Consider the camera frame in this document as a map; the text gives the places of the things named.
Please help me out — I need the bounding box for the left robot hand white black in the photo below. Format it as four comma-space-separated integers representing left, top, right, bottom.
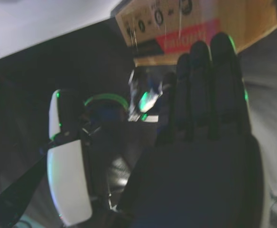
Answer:
47, 32, 265, 228

